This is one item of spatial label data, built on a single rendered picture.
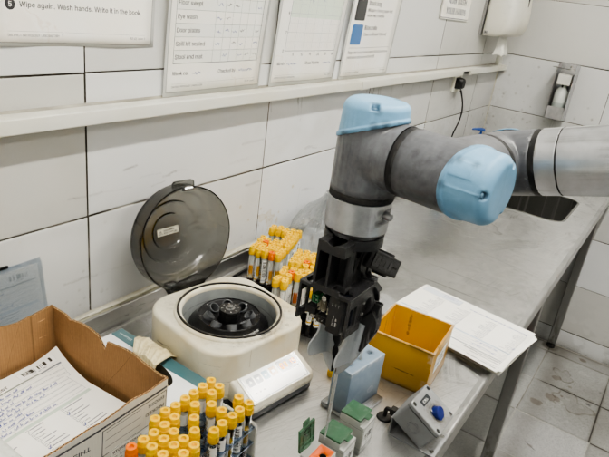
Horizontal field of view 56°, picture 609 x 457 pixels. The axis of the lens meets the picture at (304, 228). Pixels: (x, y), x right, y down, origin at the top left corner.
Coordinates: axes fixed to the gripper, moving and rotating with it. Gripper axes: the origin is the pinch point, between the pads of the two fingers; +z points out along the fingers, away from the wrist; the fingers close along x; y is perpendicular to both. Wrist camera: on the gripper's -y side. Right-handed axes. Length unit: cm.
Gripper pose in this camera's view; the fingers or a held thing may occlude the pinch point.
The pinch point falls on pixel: (338, 361)
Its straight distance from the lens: 79.3
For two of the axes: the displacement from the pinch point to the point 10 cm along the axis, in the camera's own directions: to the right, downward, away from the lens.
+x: 8.2, 3.2, -4.8
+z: -1.3, 9.1, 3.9
